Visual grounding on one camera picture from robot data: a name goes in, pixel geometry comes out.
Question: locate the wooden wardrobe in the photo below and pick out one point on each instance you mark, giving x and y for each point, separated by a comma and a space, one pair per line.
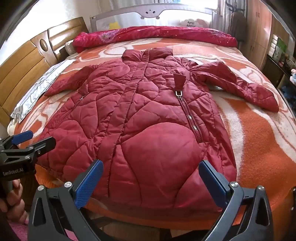
261, 30

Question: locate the pink floor mat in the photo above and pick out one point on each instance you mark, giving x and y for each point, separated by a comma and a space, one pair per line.
17, 233

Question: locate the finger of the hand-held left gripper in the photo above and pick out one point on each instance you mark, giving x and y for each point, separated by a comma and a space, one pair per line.
44, 144
22, 137

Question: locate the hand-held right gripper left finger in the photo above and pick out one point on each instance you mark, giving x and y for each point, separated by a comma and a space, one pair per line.
90, 183

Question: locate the orange and white bed blanket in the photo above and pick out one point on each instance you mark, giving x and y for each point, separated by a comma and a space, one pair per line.
259, 134

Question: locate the person's left hand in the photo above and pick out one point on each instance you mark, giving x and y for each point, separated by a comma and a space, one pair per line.
15, 204

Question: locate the white grey striped pillow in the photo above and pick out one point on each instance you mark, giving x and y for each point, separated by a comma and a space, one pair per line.
39, 88

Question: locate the grey bed guard rail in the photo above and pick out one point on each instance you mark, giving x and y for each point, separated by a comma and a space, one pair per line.
138, 19

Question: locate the red quilted puffer jacket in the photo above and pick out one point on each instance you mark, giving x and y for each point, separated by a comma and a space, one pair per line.
143, 129

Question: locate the stack of green white boxes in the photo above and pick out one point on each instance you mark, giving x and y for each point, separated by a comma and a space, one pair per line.
278, 47

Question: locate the pile of colourful clothes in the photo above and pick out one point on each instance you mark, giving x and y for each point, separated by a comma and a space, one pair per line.
291, 74

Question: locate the red floral quilt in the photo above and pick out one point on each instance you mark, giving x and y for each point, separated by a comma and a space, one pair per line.
148, 34

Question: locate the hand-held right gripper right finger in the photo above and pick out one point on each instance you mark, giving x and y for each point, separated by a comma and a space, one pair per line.
212, 183

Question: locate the dark cabinet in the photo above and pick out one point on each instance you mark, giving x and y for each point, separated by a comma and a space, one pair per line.
271, 69

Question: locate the dark hung coat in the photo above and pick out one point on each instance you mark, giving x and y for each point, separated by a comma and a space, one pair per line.
237, 25

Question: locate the wooden headboard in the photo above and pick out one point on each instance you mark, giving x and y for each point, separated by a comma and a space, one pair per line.
25, 67

